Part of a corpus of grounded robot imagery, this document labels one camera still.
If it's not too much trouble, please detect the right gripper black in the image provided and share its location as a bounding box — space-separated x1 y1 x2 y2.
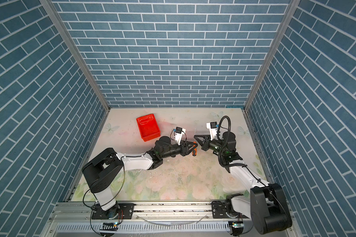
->
194 135 227 157

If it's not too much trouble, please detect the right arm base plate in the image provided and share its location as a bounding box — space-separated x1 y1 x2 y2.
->
211 201 248 219

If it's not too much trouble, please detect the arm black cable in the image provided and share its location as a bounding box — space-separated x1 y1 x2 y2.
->
82 159 127 209
217 115 232 166

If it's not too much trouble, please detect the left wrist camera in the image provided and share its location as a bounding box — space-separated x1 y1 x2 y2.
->
172 127 186 145

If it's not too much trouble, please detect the grey cable on rail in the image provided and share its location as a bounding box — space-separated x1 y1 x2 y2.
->
135 214 209 227

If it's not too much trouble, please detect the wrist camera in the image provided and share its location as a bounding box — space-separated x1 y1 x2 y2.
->
172 127 186 145
206 121 219 141

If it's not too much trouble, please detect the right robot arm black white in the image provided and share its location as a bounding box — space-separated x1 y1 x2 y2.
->
194 132 292 235

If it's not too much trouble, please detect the red plastic bin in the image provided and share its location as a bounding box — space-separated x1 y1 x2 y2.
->
136 114 161 142

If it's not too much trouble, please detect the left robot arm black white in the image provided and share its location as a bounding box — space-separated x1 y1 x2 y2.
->
82 136 198 211

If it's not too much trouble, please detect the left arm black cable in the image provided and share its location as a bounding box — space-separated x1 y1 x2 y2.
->
82 159 127 209

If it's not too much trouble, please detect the right aluminium corner post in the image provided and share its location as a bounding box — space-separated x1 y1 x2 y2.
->
244 0 300 111

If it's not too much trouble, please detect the orange black handled screwdriver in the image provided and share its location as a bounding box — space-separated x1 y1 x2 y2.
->
192 129 197 157

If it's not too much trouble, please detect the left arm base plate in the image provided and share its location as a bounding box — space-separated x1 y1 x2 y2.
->
91 202 135 221

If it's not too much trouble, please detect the right green circuit board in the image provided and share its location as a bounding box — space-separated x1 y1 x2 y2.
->
228 221 244 237

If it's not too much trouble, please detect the left green circuit board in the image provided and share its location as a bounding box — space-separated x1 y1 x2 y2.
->
99 222 119 237

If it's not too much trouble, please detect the aluminium corner post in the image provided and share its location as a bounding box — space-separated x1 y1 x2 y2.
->
244 0 300 111
40 0 110 112

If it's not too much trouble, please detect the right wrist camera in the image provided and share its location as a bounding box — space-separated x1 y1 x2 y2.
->
206 121 219 141

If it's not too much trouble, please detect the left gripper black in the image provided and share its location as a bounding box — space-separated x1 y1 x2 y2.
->
160 140 197 160

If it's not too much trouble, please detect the green circuit board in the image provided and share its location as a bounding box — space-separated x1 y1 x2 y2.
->
99 222 119 237
228 221 244 237

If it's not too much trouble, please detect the aluminium front rail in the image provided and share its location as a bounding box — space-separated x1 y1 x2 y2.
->
43 200 255 237

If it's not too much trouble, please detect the left aluminium corner post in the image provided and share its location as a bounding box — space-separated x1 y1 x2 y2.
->
40 0 110 112

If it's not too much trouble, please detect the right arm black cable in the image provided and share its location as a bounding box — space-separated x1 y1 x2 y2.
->
217 115 232 166

